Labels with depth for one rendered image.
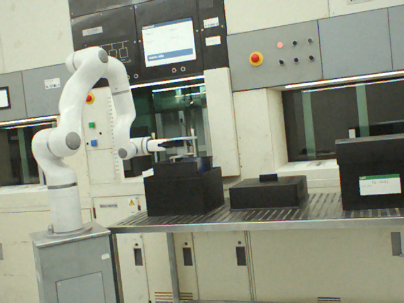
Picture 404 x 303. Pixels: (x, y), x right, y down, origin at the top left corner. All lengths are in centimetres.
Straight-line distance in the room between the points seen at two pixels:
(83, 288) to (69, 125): 63
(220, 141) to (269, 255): 62
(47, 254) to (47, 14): 150
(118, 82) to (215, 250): 99
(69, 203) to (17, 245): 123
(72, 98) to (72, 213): 46
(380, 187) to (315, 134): 98
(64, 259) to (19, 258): 127
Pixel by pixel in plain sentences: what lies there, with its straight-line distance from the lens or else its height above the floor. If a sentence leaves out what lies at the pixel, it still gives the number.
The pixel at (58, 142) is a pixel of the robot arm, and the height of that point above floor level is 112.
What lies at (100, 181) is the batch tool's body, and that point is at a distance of 272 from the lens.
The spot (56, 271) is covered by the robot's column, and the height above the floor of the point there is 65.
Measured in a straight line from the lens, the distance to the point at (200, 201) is 199.
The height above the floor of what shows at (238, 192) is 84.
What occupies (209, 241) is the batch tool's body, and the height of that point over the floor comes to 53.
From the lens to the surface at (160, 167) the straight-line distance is 208.
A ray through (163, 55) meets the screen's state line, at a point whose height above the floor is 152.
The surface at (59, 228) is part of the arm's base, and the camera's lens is 196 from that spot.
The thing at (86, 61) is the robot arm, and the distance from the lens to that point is 203.
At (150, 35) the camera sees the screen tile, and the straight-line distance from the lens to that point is 256.
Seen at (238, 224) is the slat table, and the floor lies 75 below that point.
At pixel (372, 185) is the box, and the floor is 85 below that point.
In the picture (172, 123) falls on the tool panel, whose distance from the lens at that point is 346.
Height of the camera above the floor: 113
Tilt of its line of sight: 3 degrees down
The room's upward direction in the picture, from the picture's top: 6 degrees counter-clockwise
